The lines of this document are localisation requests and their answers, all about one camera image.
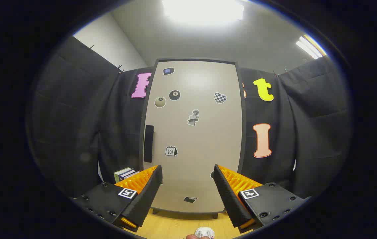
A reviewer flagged ceiling light panel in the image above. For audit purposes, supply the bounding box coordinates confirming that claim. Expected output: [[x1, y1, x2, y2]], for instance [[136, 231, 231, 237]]
[[162, 0, 244, 25]]

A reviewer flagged dark grey shoe cabinet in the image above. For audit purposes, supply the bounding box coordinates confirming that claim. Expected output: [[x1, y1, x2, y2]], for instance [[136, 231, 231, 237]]
[[139, 58, 247, 219]]

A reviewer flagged black backdrop cloth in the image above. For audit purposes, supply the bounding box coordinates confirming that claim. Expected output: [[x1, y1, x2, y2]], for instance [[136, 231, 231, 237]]
[[26, 36, 353, 199]]

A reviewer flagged narrow ceiling light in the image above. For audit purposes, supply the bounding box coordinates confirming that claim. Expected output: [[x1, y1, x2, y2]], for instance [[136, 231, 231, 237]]
[[296, 34, 327, 59]]

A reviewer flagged black door handle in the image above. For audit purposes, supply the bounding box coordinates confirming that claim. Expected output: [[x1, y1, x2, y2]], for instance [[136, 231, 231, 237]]
[[144, 125, 155, 163]]

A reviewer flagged white canvas shoe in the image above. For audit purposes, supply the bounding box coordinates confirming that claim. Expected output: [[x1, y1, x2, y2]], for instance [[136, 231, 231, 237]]
[[195, 227, 215, 239]]

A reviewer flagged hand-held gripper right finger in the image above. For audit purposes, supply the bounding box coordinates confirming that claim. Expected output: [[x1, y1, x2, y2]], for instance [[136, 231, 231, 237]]
[[213, 164, 311, 233]]

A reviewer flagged beige shoe cabinet door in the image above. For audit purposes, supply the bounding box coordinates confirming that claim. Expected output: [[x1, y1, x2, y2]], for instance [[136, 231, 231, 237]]
[[143, 61, 243, 214]]

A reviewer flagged green spine book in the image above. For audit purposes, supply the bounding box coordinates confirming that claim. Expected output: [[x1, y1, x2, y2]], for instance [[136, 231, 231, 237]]
[[114, 167, 132, 184]]

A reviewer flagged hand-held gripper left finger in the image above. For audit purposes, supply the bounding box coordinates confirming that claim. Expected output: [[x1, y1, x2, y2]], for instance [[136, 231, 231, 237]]
[[72, 164, 163, 233]]

